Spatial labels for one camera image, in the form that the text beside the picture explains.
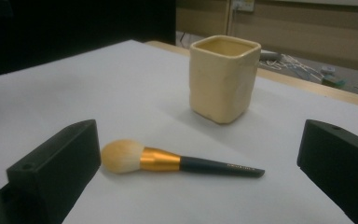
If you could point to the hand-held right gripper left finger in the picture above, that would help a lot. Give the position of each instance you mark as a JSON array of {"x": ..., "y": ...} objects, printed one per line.
[{"x": 52, "y": 174}]

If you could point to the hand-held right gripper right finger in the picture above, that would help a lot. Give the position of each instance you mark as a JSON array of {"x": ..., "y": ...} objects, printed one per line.
[{"x": 338, "y": 168}]

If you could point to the wooden spoon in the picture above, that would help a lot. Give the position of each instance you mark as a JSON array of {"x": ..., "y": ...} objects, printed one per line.
[{"x": 199, "y": 165}]

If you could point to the cream square ceramic cup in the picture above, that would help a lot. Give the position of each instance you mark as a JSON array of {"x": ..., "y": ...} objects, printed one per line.
[{"x": 220, "y": 87}]

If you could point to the green packet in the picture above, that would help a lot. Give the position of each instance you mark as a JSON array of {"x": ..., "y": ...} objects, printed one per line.
[{"x": 334, "y": 81}]

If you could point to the white table cover sheet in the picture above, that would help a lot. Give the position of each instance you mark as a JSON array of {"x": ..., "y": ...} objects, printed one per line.
[{"x": 105, "y": 93}]

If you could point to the pale tape roll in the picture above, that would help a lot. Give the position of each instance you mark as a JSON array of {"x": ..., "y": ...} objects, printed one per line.
[{"x": 327, "y": 69}]

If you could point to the grey oblong object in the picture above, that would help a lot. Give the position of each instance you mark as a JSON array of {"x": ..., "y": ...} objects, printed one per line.
[{"x": 270, "y": 56}]

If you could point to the wooden shelf unit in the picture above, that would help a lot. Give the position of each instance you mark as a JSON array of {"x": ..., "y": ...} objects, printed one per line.
[{"x": 307, "y": 34}]

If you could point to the black curtain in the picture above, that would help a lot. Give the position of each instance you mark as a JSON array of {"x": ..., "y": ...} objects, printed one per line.
[{"x": 74, "y": 25}]

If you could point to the white wall outlet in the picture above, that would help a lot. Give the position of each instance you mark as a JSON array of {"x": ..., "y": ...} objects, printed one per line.
[{"x": 243, "y": 5}]

